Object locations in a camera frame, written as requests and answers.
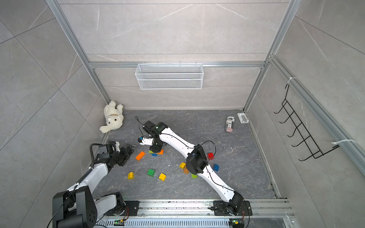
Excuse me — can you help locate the orange 2x4 lego plate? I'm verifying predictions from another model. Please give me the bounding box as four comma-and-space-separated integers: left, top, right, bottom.
136, 151, 145, 161

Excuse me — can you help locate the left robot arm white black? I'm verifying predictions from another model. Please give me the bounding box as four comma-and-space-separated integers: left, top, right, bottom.
47, 141, 135, 228

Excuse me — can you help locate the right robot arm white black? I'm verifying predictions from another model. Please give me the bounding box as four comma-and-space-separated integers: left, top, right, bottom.
138, 121, 244, 216

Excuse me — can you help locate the yellow lego brick left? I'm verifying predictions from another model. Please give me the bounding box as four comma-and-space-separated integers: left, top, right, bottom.
127, 172, 134, 180

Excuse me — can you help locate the yellow lego brick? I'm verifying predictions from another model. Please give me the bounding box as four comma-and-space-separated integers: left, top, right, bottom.
159, 173, 166, 181
127, 172, 134, 180
179, 162, 186, 169

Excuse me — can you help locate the dark green lego brick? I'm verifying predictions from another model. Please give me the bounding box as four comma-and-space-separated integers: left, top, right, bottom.
147, 169, 156, 177

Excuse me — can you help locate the yellow lego brick right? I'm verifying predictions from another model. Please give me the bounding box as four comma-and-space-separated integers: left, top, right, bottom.
179, 162, 186, 169

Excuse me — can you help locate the yellow lego brick middle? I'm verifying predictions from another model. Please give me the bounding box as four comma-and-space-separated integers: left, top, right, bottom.
159, 173, 166, 181

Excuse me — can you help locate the red lego brick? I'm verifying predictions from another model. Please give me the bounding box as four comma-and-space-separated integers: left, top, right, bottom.
208, 153, 214, 160

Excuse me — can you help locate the small blue lego brick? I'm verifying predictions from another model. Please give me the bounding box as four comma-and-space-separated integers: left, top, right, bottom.
213, 164, 219, 172

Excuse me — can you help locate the white teddy bear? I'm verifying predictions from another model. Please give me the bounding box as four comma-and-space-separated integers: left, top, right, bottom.
99, 101, 124, 134

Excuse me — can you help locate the flag pattern can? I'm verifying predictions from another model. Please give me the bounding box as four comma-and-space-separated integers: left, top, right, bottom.
224, 116, 235, 133

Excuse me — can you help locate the small white box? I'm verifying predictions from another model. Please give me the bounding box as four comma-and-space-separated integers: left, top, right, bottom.
237, 112, 249, 124

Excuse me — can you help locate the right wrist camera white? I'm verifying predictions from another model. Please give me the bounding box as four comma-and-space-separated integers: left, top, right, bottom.
138, 136, 153, 146

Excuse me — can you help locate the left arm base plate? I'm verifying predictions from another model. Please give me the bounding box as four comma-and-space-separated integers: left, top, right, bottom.
120, 200, 140, 217

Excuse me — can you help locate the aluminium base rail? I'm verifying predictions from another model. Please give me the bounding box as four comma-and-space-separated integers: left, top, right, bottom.
96, 199, 299, 228

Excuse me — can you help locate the white wire mesh basket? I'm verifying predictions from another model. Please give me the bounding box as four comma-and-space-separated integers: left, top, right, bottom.
135, 63, 204, 90

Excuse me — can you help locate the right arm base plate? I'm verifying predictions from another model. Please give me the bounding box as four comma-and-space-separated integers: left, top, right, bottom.
210, 200, 253, 216

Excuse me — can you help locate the black wire hook rack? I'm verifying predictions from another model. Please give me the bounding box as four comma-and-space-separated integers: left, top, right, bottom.
274, 84, 340, 162

